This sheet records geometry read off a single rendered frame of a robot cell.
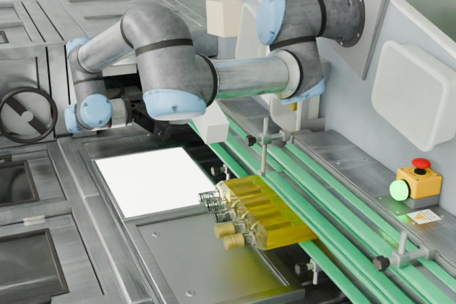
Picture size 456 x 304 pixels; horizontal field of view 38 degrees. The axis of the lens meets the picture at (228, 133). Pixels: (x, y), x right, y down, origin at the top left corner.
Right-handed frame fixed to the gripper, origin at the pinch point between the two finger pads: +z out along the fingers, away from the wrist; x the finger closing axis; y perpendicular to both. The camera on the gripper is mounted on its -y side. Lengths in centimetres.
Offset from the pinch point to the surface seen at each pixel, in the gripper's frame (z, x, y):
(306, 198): 17.3, 5.5, -35.2
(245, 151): 15.9, 16.3, -3.2
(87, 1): -2, 36, 131
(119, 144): -8, 52, 49
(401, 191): 25, -15, -56
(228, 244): -6.1, 9.2, -41.5
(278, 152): 15.2, 1.4, -21.2
